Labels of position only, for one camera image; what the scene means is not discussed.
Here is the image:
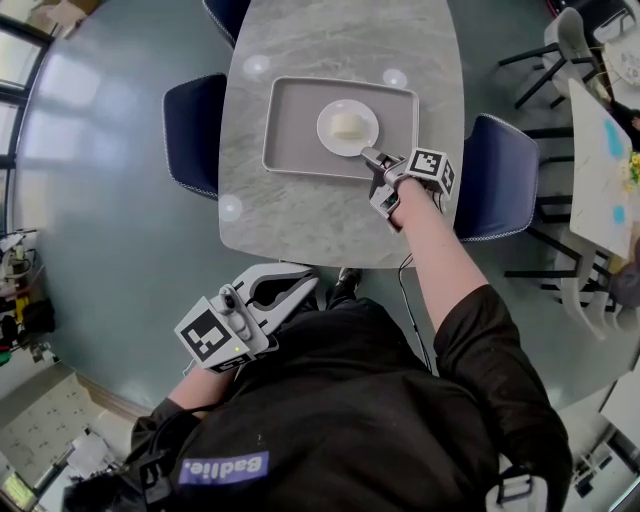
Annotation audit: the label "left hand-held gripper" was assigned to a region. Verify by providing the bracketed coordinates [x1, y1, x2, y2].
[173, 262, 321, 375]

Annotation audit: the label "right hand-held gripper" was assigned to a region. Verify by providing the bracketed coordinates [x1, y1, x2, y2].
[359, 145, 457, 235]

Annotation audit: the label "pale food block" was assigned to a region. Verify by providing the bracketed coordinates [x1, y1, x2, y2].
[330, 113, 369, 141]

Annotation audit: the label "white round plate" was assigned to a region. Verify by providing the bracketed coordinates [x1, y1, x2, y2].
[316, 98, 380, 158]

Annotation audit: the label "person's left forearm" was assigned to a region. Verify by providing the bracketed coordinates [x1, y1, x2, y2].
[167, 367, 236, 414]

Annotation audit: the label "person's right forearm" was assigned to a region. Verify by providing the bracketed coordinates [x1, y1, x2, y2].
[389, 177, 490, 331]

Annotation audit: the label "grey marble dining table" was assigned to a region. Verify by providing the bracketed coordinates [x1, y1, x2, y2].
[218, 0, 466, 270]

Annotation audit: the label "grey rectangular tray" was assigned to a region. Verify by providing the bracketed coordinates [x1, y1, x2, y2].
[262, 75, 420, 181]

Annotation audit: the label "dark blue chair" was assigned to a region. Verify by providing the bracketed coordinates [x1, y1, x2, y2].
[162, 73, 229, 201]
[453, 113, 541, 244]
[202, 0, 251, 49]

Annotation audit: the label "person's black shirt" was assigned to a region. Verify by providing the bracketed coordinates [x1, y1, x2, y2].
[129, 284, 574, 512]

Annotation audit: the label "white marble table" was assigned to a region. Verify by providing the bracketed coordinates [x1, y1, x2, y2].
[524, 77, 639, 261]

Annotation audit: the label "white chair with black legs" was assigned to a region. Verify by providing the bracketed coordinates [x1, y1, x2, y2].
[498, 7, 601, 110]
[504, 234, 626, 341]

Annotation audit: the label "large blue coaster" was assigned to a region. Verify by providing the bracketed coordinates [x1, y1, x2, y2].
[603, 119, 624, 155]

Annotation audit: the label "white paper sheets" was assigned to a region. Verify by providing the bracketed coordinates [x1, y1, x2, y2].
[67, 429, 114, 476]

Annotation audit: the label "cluttered equipment rack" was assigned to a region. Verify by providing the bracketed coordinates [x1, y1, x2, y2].
[0, 227, 57, 369]

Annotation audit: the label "white patterned round side table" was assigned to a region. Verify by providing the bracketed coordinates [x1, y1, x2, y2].
[602, 42, 640, 86]

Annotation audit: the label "white speckled counter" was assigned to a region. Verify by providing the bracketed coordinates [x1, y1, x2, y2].
[0, 364, 156, 512]

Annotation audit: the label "black framed window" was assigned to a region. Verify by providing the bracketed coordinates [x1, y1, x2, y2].
[0, 12, 54, 241]

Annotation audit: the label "pale open cardboard box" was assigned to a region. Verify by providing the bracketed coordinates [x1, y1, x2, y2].
[29, 2, 86, 36]

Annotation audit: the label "white storage rack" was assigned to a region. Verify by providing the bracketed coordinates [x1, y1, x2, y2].
[569, 434, 640, 501]

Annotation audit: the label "black cable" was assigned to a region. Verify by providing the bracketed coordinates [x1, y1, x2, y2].
[129, 404, 221, 461]
[398, 253, 435, 374]

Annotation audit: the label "black strap buckle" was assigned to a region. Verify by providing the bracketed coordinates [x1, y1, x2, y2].
[139, 452, 171, 504]

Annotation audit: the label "grey strap buckle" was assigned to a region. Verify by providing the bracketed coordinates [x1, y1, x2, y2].
[487, 467, 536, 512]

